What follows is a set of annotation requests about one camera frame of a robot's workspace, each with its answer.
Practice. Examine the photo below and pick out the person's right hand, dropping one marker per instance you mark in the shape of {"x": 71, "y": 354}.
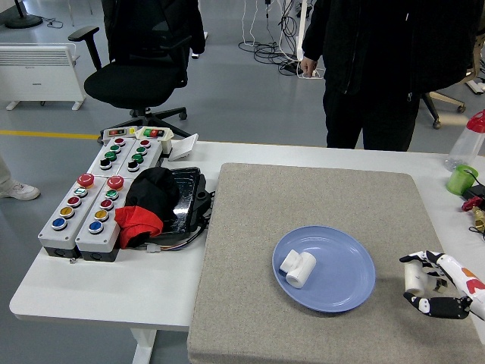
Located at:
{"x": 307, "y": 67}

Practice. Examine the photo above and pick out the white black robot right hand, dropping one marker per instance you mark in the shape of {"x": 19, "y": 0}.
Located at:
{"x": 462, "y": 278}

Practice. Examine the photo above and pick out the white pipe tee metal fitting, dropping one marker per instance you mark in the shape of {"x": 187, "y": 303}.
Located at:
{"x": 412, "y": 278}

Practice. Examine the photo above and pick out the plain white pipe tee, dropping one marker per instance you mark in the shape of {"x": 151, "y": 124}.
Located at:
{"x": 299, "y": 271}

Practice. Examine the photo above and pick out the blue plate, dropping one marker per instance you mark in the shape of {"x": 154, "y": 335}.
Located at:
{"x": 341, "y": 273}

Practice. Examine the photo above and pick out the person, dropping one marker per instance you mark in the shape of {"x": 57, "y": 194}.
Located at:
{"x": 20, "y": 191}
{"x": 379, "y": 57}

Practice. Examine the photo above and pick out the black power adapter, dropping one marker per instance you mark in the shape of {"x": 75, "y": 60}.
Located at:
{"x": 475, "y": 192}

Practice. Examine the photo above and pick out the green cup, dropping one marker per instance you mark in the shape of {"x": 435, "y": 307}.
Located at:
{"x": 459, "y": 180}

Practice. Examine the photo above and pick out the white desk foot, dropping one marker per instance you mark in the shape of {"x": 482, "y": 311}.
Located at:
{"x": 197, "y": 55}

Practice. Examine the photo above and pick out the clear bottle red cap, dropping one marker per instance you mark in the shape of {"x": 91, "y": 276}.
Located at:
{"x": 466, "y": 146}

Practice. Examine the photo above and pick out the tan office chair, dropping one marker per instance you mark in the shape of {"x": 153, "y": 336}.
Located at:
{"x": 447, "y": 100}

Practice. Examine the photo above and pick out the flat white box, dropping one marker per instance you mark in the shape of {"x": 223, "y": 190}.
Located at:
{"x": 183, "y": 148}

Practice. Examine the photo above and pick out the white power strip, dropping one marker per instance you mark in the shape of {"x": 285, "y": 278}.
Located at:
{"x": 476, "y": 85}

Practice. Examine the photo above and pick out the black plastic tray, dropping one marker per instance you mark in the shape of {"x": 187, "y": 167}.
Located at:
{"x": 187, "y": 204}

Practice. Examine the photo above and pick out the black office chair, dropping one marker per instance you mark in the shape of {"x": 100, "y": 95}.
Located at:
{"x": 125, "y": 85}

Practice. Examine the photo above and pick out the grey four-button control box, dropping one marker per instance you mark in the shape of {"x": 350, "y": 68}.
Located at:
{"x": 110, "y": 155}
{"x": 138, "y": 157}

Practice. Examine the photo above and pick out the grey-brown mat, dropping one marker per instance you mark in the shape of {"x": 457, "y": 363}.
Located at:
{"x": 265, "y": 295}

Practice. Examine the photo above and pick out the black cloth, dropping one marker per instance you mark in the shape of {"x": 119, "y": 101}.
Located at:
{"x": 153, "y": 191}

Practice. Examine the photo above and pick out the red cloth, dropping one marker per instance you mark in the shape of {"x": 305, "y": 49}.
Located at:
{"x": 138, "y": 221}

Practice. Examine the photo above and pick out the grey emergency-stop button box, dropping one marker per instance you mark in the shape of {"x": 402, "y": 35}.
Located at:
{"x": 101, "y": 220}
{"x": 68, "y": 214}

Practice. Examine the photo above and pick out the white panel heater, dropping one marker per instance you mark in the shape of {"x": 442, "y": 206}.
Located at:
{"x": 38, "y": 72}

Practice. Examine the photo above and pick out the black round stand base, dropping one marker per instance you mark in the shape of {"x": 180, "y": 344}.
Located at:
{"x": 22, "y": 19}

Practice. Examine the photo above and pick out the white table leg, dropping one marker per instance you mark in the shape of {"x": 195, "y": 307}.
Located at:
{"x": 144, "y": 347}

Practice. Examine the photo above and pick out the white desk post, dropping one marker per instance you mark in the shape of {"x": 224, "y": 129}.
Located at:
{"x": 302, "y": 26}

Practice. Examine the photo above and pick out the white red-green switch box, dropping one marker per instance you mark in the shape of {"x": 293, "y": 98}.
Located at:
{"x": 153, "y": 134}

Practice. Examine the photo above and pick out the small grey switch box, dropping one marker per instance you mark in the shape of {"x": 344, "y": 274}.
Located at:
{"x": 117, "y": 132}

